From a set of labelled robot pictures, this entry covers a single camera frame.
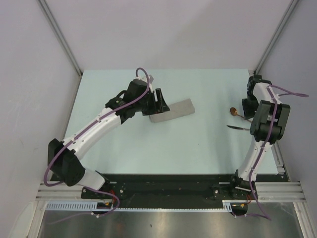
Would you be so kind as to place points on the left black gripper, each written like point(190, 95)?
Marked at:
point(154, 109)

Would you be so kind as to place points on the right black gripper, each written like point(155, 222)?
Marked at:
point(248, 114)

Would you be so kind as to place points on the copper spoon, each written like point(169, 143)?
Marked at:
point(234, 112)

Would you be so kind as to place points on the silver butter knife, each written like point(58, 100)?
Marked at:
point(238, 128)

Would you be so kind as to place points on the grey cloth napkin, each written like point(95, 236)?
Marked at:
point(177, 110)

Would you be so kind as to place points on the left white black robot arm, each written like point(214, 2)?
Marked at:
point(64, 156)

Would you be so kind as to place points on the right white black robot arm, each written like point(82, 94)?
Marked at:
point(241, 186)

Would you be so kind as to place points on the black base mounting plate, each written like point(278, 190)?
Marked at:
point(184, 192)

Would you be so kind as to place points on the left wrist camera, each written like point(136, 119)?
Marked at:
point(148, 79)

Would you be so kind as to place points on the aluminium frame rail right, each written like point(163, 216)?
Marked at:
point(277, 153)

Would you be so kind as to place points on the aluminium frame rail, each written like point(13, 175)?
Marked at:
point(59, 192)
point(277, 153)

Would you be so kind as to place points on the aluminium frame post right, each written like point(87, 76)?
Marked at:
point(293, 4)

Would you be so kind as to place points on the aluminium frame post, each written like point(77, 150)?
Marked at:
point(293, 4)
point(54, 25)

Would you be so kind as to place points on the aluminium frame rail left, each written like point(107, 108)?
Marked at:
point(59, 192)

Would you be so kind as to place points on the aluminium frame post left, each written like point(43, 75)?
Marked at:
point(54, 25)

